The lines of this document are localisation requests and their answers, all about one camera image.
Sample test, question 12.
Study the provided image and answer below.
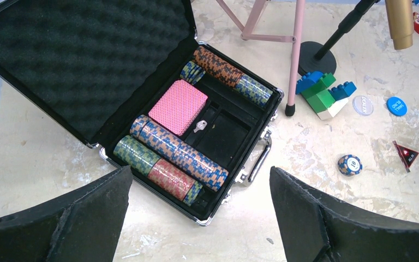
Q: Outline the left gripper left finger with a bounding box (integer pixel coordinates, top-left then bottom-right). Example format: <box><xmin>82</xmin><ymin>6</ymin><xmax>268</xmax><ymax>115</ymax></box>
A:
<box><xmin>0</xmin><ymin>166</ymin><xmax>133</xmax><ymax>261</ymax></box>

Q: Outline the blue small blind button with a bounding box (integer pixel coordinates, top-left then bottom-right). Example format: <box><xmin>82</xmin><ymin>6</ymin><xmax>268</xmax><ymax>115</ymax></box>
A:
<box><xmin>386</xmin><ymin>97</ymin><xmax>408</xmax><ymax>116</ymax></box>

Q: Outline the green blue toy brick block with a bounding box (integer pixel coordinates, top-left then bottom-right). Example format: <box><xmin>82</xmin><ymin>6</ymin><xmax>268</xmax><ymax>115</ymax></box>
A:
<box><xmin>296</xmin><ymin>71</ymin><xmax>357</xmax><ymax>120</ymax></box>

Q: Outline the black aluminium poker case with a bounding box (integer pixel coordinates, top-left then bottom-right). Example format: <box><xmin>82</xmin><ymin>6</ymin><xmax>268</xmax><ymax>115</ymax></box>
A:
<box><xmin>0</xmin><ymin>1</ymin><xmax>283</xmax><ymax>226</ymax></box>

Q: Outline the grey green chip stack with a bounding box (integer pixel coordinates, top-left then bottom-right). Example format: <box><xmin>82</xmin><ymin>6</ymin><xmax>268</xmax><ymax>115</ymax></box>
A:
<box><xmin>235</xmin><ymin>74</ymin><xmax>273</xmax><ymax>108</ymax></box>

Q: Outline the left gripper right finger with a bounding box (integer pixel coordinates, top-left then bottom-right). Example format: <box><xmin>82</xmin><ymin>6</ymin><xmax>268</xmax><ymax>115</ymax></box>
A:
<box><xmin>270</xmin><ymin>167</ymin><xmax>419</xmax><ymax>261</ymax></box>

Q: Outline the gold microphone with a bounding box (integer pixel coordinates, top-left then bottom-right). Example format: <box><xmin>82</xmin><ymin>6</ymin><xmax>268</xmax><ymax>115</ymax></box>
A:
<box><xmin>385</xmin><ymin>0</ymin><xmax>414</xmax><ymax>50</ymax></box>

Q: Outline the clear dealer button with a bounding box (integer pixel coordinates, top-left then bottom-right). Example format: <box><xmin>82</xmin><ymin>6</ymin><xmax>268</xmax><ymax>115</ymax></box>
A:
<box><xmin>352</xmin><ymin>96</ymin><xmax>374</xmax><ymax>116</ymax></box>

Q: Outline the red triangular all-in button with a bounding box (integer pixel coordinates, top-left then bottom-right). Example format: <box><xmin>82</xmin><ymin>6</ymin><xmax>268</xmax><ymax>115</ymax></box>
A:
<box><xmin>393</xmin><ymin>141</ymin><xmax>419</xmax><ymax>172</ymax></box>

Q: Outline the blue orange chip row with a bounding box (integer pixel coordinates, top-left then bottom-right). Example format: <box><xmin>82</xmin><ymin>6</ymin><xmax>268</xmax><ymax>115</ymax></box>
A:
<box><xmin>130</xmin><ymin>115</ymin><xmax>229</xmax><ymax>192</ymax></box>

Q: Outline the green red chip row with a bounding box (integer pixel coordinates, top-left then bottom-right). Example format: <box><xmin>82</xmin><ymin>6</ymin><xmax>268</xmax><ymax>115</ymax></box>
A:
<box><xmin>113</xmin><ymin>135</ymin><xmax>205</xmax><ymax>206</ymax></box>

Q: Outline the black microphone desk stand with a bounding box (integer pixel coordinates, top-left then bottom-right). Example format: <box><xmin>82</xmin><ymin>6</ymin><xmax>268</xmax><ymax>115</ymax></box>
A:
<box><xmin>298</xmin><ymin>0</ymin><xmax>378</xmax><ymax>76</ymax></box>

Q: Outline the pink tripod music stand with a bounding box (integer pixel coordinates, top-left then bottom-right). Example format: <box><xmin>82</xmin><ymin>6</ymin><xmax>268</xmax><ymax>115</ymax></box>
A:
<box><xmin>214</xmin><ymin>0</ymin><xmax>307</xmax><ymax>117</ymax></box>

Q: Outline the orange black chip row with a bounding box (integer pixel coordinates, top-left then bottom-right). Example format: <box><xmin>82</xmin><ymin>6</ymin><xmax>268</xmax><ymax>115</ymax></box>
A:
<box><xmin>193</xmin><ymin>46</ymin><xmax>244</xmax><ymax>88</ymax></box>

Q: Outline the small silver case key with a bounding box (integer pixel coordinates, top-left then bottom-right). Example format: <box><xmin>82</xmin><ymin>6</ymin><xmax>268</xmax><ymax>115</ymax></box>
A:
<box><xmin>193</xmin><ymin>120</ymin><xmax>207</xmax><ymax>133</ymax></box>

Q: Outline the pink playing card deck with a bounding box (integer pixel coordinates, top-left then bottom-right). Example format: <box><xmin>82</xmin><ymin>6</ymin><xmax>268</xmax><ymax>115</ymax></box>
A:
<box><xmin>148</xmin><ymin>80</ymin><xmax>208</xmax><ymax>136</ymax></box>

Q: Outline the small green blue chip stack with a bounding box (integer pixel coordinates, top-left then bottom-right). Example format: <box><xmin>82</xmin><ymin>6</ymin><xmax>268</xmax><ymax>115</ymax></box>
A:
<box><xmin>180</xmin><ymin>61</ymin><xmax>206</xmax><ymax>85</ymax></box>

